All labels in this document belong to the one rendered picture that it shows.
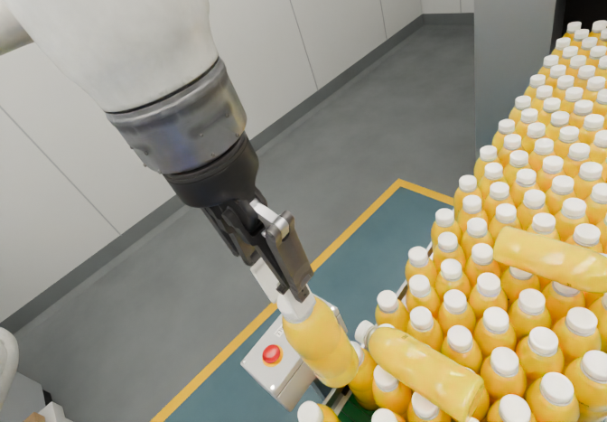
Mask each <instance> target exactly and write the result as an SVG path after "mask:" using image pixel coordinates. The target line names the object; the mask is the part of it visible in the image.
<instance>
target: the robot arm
mask: <svg viewBox="0 0 607 422"><path fill-rule="evenodd" d="M209 13H210V3H209V0H0V56H1V55H4V54H6V53H8V52H11V51H13V50H16V49H18V48H21V47H23V46H25V45H27V44H30V43H33V42H35V43H36V44H37V45H38V47H39V48H40V49H41V50H42V51H43V52H44V53H45V54H46V56H47V57H48V58H49V59H50V60H51V61H52V62H53V63H54V64H55V66H56V67H57V68H58V69H59V70H60V71H61V72H62V73H63V74H64V75H65V76H66V77H67V78H69V79H70V80H72V81H73V82H74V83H76V84H77V85H78V86H80V87H81V88H82V89H83V90H84V91H85V92H86V93H87V94H89V95H90V96H91V97H92V98H93V99H94V100H95V102H96V103H97V104H98V105H99V106H100V108H101V109H102V110H103V111H104V112H105V114H106V116H107V119H108V121H109V122H110V123H111V124H112V126H114V127H116V129H117V130H118V132H119V133H120V134H121V136H122V137H123V138H124V139H125V140H126V142H127V143H128V144H129V145H130V146H129V147H130V148H131V149H133V150H134V151H135V153H136V154H137V156H138V157H139V158H140V160H141V161H142V162H143V166H144V167H148V168H149V169H151V170H153V171H155V172H157V173H159V174H162V175H163V177H164V178H165V180H166V181H167V182H168V183H169V184H170V186H171V187H172V188H173V190H174V191H175V193H176V194H177V196H178V197H179V198H180V200H181V201H182V202H183V203H184V204H186V205H188V206H191V207H193V208H201V210H202V211H203V213H204V214H205V215H206V217H207V218H208V220H209V221H210V223H211V224H212V226H213V227H214V228H215V230H216V231H217V232H218V233H219V235H220V236H221V238H222V239H223V240H224V242H225V243H226V245H227V246H228V247H229V249H230V251H231V252H232V254H233V255H234V256H235V257H239V256H241V258H242V259H243V262H244V263H245V264H246V265H247V266H251V267H252V268H251V269H250V270H251V272H252V274H253V275H254V277H255V278H256V280H257V282H258V283H259V284H260V285H261V287H262V288H263V290H264V292H265V293H266V295H267V297H268V298H269V300H270V301H271V302H272V303H273V304H275V303H276V302H277V298H278V296H279V294H281V295H282V296H283V298H284V300H285V301H286V302H287V304H288V305H289V307H290V309H291V310H292V312H293V313H294V316H295V317H296V319H297V320H298V321H300V322H301V321H302V320H303V319H304V318H305V316H307V315H308V313H309V312H310V311H311V310H312V308H313V307H314V305H315V304H316V300H315V298H314V297H313V294H312V292H311V290H310V288H309V286H308V285H307V283H308V282H309V280H310V279H311V278H312V277H313V275H314V273H313V270H312V267H311V265H310V263H309V260H308V258H307V257H306V254H305V252H304V248H303V246H302V244H301V241H300V240H299V238H298V235H297V233H296V231H295V227H294V216H293V215H292V213H291V212H289V211H286V210H284V211H283V212H282V213H281V214H279V215H277V214H276V213H274V212H273V211H271V210H270V209H268V208H267V201H266V198H265V197H264V196H263V194H262V193H261V191H259V190H258V188H257V187H256V186H255V183H256V177H257V171H258V167H259V161H258V158H257V154H256V152H255V150H254V148H253V146H252V145H251V143H250V141H249V139H248V137H247V134H246V131H245V130H244V129H245V127H246V124H247V113H246V111H245V109H244V108H243V106H242V103H241V101H240V99H239V97H238V94H237V92H236V90H235V88H234V86H233V84H232V82H231V80H230V78H229V75H228V73H227V68H226V65H225V63H224V61H223V60H222V59H221V58H220V56H219V53H218V50H217V48H216V45H215V43H214V41H213V37H212V33H211V30H210V21H209ZM18 361H19V349H18V343H17V340H16V339H15V337H14V336H13V335H12V334H11V333H10V332H9V331H7V330H6V329H5V328H2V327H0V411H1V409H2V406H3V405H4V403H5V399H6V397H7V395H8V392H9V390H10V388H11V386H12V383H13V380H14V376H15V373H16V371H17V367H18Z"/></svg>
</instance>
